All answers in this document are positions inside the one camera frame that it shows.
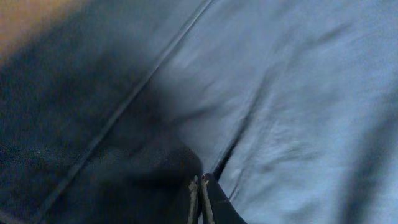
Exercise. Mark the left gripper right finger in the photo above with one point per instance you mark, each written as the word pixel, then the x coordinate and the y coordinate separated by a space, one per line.
pixel 217 209

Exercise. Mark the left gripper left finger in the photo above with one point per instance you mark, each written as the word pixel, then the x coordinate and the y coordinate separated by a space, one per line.
pixel 193 191

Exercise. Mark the navy blue shorts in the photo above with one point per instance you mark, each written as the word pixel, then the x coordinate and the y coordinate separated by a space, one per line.
pixel 110 108

